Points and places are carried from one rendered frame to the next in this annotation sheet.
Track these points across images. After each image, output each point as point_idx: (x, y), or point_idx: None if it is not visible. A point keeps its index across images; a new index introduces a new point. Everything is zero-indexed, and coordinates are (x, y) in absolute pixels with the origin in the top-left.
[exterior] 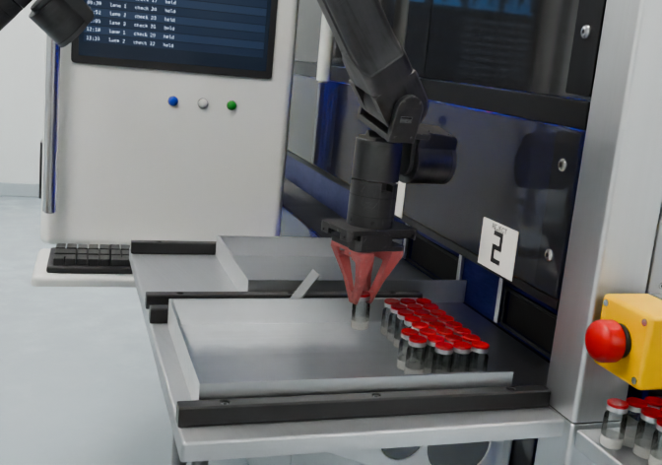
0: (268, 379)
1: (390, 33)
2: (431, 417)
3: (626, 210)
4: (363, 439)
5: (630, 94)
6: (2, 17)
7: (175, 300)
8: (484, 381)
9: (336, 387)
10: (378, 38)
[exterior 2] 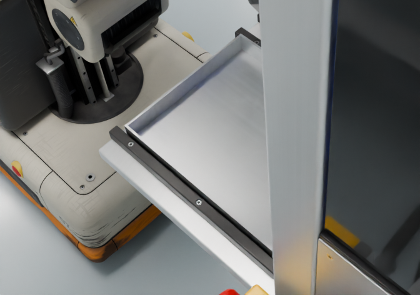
0: (154, 148)
1: None
2: (220, 239)
3: (284, 254)
4: (170, 217)
5: (269, 190)
6: None
7: (242, 37)
8: (266, 249)
9: (184, 179)
10: None
